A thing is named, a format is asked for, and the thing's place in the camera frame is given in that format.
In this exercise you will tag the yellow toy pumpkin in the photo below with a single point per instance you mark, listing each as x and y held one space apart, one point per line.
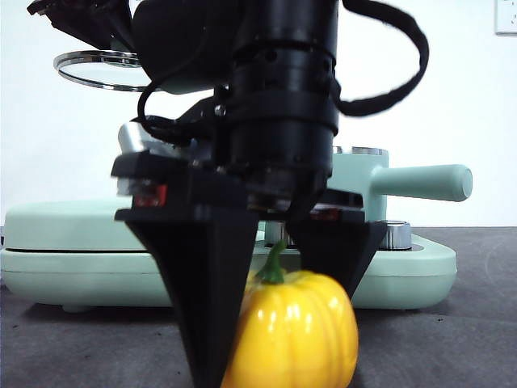
299 331

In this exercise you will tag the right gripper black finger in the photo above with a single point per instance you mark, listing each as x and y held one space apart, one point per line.
339 250
202 283

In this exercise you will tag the glass lid with green knob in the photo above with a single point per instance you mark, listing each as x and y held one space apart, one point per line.
89 66

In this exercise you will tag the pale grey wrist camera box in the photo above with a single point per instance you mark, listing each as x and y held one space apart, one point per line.
139 135

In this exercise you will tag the white wall socket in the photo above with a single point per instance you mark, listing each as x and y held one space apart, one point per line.
507 18

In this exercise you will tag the silver control knob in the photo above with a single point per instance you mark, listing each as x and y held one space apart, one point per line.
274 232
398 234

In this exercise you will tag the mint green griddle cover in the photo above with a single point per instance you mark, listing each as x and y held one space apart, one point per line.
60 226

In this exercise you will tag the mint green cooker base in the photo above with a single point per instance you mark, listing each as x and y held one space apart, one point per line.
81 279

